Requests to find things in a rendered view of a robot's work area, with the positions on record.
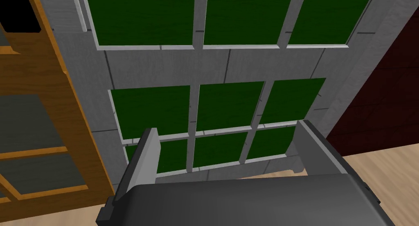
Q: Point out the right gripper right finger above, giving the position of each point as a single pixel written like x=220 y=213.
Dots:
x=319 y=154

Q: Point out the wooden shelf unit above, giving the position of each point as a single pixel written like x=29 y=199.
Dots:
x=36 y=127

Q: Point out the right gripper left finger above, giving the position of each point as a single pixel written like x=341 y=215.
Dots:
x=145 y=163

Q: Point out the grey door with green panes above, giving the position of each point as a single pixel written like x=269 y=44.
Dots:
x=170 y=65

